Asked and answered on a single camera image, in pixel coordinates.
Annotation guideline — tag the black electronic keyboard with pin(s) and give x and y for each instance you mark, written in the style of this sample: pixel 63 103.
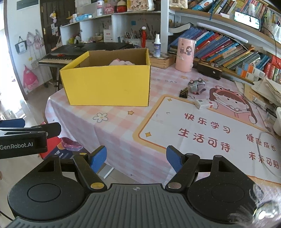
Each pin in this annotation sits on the black electronic keyboard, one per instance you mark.
pixel 72 52

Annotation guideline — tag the dark-trim tote bag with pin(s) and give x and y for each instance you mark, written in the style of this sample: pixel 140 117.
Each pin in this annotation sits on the dark-trim tote bag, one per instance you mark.
pixel 20 47

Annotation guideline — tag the yellow cardboard box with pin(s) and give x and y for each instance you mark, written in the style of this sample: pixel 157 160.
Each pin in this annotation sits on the yellow cardboard box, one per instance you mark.
pixel 107 87

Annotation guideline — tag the white pen holder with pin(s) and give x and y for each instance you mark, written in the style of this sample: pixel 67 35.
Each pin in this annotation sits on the white pen holder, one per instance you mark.
pixel 132 42

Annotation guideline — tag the pink checked tablecloth desktop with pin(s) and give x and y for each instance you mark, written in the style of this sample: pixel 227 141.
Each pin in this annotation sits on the pink checked tablecloth desktop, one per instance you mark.
pixel 109 127

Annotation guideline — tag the pink plush toy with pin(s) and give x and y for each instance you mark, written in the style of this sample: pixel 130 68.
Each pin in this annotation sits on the pink plush toy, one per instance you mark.
pixel 121 62

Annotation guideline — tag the pink trash bag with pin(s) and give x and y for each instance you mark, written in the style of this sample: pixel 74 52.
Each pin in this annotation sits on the pink trash bag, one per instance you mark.
pixel 71 143

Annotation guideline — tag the small white card box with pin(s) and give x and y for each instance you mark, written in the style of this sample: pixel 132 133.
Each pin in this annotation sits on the small white card box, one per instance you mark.
pixel 204 104

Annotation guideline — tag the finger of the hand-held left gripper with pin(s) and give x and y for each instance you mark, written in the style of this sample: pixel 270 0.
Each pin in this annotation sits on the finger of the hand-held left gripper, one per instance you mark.
pixel 48 129
pixel 12 122

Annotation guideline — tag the white shelf unit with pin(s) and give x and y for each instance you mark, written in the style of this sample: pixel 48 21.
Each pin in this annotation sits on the white shelf unit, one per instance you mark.
pixel 92 26

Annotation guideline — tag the yellow bottle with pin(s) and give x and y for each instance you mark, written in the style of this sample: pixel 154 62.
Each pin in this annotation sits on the yellow bottle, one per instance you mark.
pixel 129 5

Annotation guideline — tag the smartphone with lit screen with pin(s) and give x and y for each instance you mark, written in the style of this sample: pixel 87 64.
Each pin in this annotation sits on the smartphone with lit screen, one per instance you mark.
pixel 247 20

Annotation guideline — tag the white spray bottle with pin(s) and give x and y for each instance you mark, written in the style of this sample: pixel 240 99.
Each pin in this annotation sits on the white spray bottle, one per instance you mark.
pixel 157 47

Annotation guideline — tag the pink tote bag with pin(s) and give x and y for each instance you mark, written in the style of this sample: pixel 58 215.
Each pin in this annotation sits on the pink tote bag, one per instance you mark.
pixel 35 40

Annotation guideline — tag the pink tin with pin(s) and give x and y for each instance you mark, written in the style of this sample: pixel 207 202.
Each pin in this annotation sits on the pink tin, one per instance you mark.
pixel 110 9

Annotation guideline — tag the dark wooden case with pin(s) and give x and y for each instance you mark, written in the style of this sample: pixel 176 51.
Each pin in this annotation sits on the dark wooden case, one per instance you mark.
pixel 209 70

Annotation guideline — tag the pink backpack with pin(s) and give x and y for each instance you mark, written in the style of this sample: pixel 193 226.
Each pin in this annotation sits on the pink backpack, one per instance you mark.
pixel 30 79

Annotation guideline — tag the grey toy car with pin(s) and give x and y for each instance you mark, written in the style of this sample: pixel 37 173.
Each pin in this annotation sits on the grey toy car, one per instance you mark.
pixel 197 86

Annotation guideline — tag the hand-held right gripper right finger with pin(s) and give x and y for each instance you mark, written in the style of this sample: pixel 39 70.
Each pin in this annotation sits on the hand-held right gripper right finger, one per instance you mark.
pixel 174 157

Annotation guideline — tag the black binder clip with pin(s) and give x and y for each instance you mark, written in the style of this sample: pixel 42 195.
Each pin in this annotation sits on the black binder clip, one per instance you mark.
pixel 184 93

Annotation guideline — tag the light wooden box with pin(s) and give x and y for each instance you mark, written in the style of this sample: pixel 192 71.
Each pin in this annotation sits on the light wooden box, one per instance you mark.
pixel 162 61

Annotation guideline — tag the red gift box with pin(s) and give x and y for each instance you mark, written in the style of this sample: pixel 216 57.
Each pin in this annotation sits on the red gift box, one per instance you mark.
pixel 61 153

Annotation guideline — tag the cartoon girl desk mat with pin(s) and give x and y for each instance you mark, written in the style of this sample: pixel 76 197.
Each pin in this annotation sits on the cartoon girl desk mat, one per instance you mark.
pixel 197 136

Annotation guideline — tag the blue tissue pack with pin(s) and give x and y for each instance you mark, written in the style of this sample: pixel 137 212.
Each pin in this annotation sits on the blue tissue pack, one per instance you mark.
pixel 84 17

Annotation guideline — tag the white storage bin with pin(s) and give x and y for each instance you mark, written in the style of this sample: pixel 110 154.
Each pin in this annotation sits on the white storage bin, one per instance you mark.
pixel 277 122

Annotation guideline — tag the white box red label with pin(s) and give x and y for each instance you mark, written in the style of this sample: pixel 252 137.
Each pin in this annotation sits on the white box red label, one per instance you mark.
pixel 108 36

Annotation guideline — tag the white quilted handbag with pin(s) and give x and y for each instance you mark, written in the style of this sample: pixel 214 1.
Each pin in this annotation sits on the white quilted handbag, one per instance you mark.
pixel 178 3

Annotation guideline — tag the dark wooden door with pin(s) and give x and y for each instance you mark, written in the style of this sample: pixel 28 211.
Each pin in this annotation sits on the dark wooden door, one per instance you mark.
pixel 59 13

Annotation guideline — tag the row of colourful thin books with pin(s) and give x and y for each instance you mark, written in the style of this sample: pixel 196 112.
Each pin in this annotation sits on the row of colourful thin books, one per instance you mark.
pixel 230 6

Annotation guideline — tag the white bottle red label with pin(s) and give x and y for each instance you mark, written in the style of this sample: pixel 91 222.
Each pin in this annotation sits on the white bottle red label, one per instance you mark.
pixel 100 7

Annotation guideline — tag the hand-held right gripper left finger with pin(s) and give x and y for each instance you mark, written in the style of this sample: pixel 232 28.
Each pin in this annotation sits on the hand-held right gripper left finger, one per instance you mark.
pixel 97 157

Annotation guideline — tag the row of blue-spined books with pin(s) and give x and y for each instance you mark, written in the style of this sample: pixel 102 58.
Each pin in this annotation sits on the row of blue-spined books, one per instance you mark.
pixel 226 48

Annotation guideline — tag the patterned pen holder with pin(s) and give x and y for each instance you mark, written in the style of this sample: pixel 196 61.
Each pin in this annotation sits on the patterned pen holder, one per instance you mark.
pixel 150 42

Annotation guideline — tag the stack of loose papers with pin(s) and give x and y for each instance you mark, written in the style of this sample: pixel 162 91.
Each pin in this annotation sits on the stack of loose papers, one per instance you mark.
pixel 267 89

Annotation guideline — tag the pink cartoon cylinder container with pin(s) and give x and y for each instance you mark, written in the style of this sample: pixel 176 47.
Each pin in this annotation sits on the pink cartoon cylinder container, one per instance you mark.
pixel 185 54

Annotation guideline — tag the black keyboard stand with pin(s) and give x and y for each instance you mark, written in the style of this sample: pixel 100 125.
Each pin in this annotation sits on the black keyboard stand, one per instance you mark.
pixel 56 76

